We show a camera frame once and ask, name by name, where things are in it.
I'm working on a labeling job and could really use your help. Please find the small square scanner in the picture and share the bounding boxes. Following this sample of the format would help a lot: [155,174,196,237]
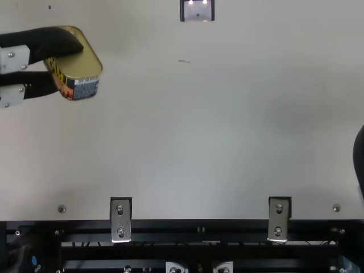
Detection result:
[179,0,216,23]

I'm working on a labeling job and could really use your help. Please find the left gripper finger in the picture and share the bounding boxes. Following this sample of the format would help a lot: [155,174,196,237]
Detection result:
[0,27,85,75]
[0,71,63,109]

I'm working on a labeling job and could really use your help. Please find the rectangular tin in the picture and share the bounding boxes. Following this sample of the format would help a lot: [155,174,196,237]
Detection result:
[43,25,104,101]

